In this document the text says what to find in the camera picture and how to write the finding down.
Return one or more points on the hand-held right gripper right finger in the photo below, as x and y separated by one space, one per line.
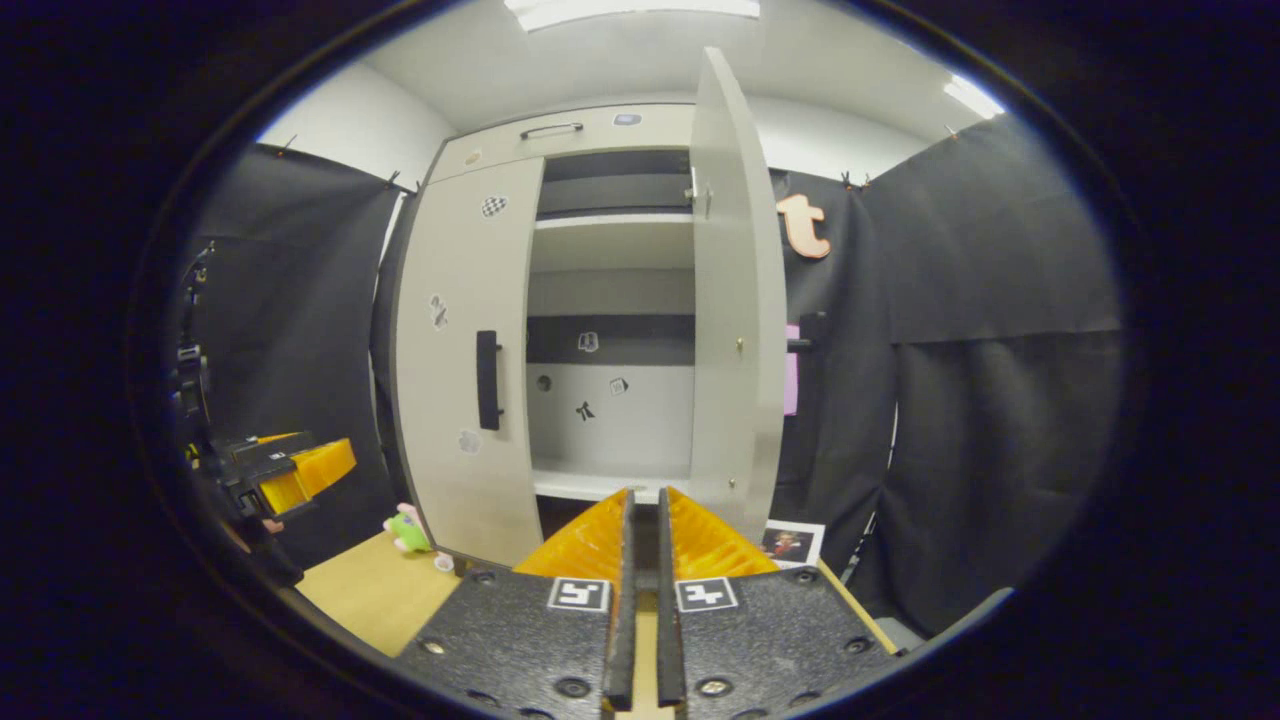
668 620

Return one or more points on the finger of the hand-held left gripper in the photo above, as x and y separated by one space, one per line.
265 465
262 438

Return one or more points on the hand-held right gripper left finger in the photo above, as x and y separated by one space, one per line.
622 620

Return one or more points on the beige double-door shoe cabinet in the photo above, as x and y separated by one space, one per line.
610 420

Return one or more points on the beige cabinet door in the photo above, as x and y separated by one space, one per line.
730 300
460 300

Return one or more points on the white cabinet shelf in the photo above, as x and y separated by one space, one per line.
610 245
590 485

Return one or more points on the beige cabinet drawer front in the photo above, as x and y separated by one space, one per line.
600 135

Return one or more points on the black backdrop cloth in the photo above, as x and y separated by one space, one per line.
300 300
1000 250

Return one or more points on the printed booklet stack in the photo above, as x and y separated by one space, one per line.
790 545

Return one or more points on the green and pink plush toy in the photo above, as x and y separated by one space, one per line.
408 530

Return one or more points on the long ceiling light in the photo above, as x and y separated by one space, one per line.
630 12

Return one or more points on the small ceiling light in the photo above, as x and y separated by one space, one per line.
973 97

